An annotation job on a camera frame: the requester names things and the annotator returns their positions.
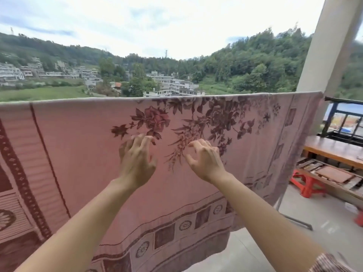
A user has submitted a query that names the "white concrete pillar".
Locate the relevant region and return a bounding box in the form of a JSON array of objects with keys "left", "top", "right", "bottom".
[{"left": 296, "top": 0, "right": 363, "bottom": 135}]

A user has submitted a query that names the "striped sleeve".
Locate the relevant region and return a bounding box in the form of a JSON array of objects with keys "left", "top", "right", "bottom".
[{"left": 308, "top": 252, "right": 355, "bottom": 272}]

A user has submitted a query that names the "person's left hand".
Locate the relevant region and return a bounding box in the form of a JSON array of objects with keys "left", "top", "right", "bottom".
[{"left": 119, "top": 134, "right": 158, "bottom": 191}]

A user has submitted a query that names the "low wooden rack with boards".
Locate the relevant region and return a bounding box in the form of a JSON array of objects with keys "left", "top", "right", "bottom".
[{"left": 295, "top": 158, "right": 363, "bottom": 208}]

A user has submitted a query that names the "pink floral blanket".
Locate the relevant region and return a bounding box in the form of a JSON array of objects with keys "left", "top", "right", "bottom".
[{"left": 0, "top": 92, "right": 324, "bottom": 272}]

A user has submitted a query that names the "dark balcony railing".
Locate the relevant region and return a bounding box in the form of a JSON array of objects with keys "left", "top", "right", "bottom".
[{"left": 320, "top": 96, "right": 363, "bottom": 145}]

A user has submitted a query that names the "long wooden bench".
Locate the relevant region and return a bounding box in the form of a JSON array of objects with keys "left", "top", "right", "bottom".
[{"left": 302, "top": 135, "right": 363, "bottom": 170}]

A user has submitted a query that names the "cluster of white hillside buildings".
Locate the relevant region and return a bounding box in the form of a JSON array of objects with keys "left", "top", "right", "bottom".
[{"left": 0, "top": 57, "right": 103, "bottom": 91}]

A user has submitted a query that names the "metal drying rack leg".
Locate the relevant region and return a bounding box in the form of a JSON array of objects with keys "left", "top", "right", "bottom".
[{"left": 273, "top": 195, "right": 314, "bottom": 231}]

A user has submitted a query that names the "person's right hand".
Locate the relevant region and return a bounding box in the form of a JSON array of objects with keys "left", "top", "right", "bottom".
[{"left": 184, "top": 138, "right": 228, "bottom": 185}]

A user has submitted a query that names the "person's left forearm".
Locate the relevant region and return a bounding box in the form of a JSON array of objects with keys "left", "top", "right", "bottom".
[{"left": 14, "top": 178, "right": 143, "bottom": 272}]

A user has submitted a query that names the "person's right forearm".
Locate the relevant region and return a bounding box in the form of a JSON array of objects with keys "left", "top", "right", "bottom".
[{"left": 211, "top": 171, "right": 327, "bottom": 272}]

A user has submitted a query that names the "cluster of white valley buildings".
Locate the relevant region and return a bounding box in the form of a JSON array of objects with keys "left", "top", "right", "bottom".
[{"left": 142, "top": 71, "right": 206, "bottom": 98}]

